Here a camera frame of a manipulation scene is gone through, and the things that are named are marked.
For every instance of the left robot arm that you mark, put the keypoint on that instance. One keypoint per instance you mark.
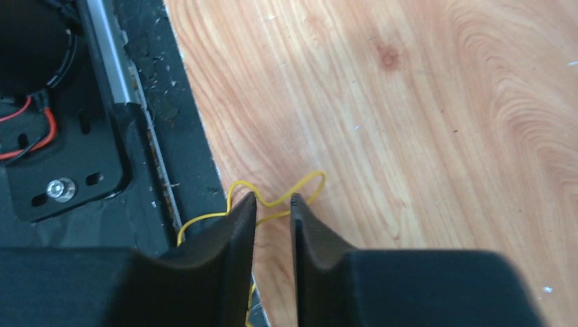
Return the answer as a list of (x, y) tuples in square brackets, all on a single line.
[(39, 45)]

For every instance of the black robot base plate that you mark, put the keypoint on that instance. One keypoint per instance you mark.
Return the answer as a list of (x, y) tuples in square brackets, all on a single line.
[(116, 156)]

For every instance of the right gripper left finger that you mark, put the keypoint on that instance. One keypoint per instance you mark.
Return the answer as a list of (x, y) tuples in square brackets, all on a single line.
[(204, 281)]

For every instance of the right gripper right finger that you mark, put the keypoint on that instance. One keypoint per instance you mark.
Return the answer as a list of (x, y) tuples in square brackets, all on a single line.
[(338, 284)]

